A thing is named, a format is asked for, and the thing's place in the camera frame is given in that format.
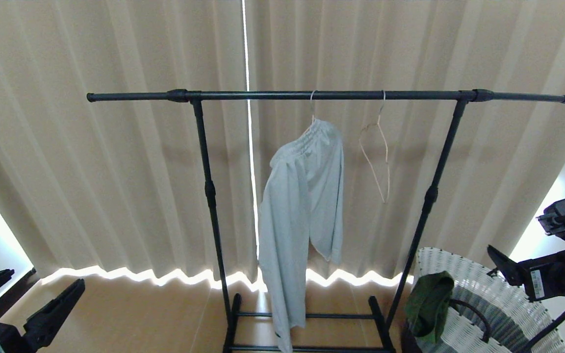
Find white laundry basket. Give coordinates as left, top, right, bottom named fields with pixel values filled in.
left=403, top=247, right=565, bottom=353

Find green garment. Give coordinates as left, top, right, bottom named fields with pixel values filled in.
left=404, top=271, right=456, bottom=344

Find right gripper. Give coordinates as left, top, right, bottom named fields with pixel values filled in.
left=487, top=245, right=565, bottom=302

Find pale grey shorts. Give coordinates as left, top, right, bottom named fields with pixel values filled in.
left=257, top=118, right=345, bottom=353

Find pink clothes hanger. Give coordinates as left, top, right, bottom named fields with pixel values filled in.
left=359, top=90, right=391, bottom=204
left=307, top=90, right=318, bottom=129

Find beige curtain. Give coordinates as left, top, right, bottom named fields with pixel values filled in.
left=0, top=0, right=565, bottom=290

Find black clothes rack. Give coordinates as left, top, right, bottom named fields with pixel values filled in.
left=86, top=88, right=565, bottom=353

